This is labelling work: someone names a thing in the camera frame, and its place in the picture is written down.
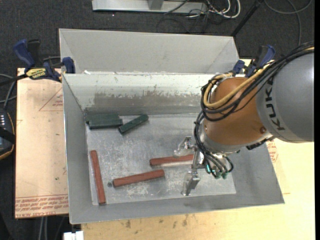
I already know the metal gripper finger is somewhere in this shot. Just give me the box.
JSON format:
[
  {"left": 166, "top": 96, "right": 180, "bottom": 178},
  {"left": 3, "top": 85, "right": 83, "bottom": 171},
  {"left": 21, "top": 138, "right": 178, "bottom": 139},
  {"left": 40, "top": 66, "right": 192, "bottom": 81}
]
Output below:
[
  {"left": 181, "top": 170, "right": 201, "bottom": 197},
  {"left": 173, "top": 136, "right": 198, "bottom": 159}
]

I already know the red-brown flat block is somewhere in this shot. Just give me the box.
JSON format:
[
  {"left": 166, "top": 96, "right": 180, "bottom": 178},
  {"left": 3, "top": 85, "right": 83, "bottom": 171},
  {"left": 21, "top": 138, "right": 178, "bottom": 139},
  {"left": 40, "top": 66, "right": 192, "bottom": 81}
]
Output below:
[
  {"left": 89, "top": 149, "right": 107, "bottom": 206},
  {"left": 149, "top": 153, "right": 196, "bottom": 168},
  {"left": 112, "top": 168, "right": 166, "bottom": 189}
]

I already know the grey metal bin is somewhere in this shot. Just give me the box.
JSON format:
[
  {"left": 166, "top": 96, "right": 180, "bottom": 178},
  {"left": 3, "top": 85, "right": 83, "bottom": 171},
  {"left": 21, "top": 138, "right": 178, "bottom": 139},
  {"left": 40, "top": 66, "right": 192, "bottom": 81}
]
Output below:
[{"left": 58, "top": 28, "right": 285, "bottom": 225}]

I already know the dark green flat block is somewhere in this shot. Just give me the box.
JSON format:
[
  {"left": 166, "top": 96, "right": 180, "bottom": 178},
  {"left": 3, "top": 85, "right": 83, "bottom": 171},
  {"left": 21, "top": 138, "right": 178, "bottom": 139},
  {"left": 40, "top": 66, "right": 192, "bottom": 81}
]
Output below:
[
  {"left": 84, "top": 112, "right": 121, "bottom": 125},
  {"left": 117, "top": 113, "right": 150, "bottom": 135},
  {"left": 88, "top": 118, "right": 124, "bottom": 130}
]

